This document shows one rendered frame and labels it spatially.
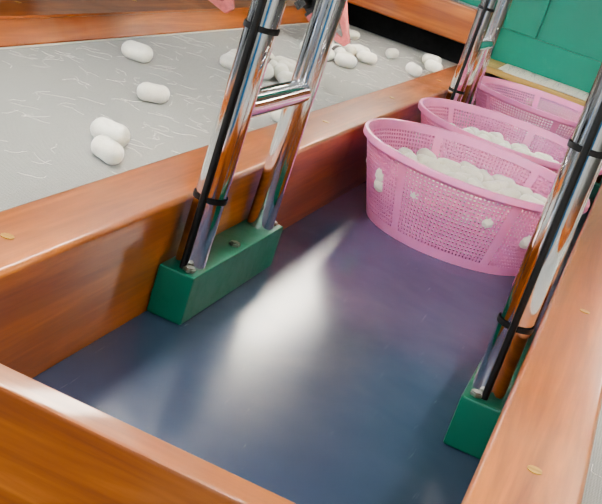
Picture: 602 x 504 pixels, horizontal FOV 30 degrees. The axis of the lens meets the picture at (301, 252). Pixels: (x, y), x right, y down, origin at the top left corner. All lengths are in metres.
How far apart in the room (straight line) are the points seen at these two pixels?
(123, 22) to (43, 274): 0.88
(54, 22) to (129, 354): 0.66
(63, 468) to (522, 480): 0.23
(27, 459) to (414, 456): 0.30
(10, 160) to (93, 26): 0.57
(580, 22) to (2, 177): 1.61
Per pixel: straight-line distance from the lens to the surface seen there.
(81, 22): 1.42
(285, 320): 0.91
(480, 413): 0.79
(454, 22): 2.26
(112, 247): 0.75
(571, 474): 0.62
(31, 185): 0.85
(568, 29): 2.30
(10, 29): 1.29
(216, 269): 0.87
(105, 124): 1.00
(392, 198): 1.22
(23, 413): 0.57
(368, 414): 0.81
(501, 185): 1.36
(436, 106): 1.62
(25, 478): 0.58
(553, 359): 0.77
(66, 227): 0.71
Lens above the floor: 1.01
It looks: 18 degrees down
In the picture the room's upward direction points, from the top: 18 degrees clockwise
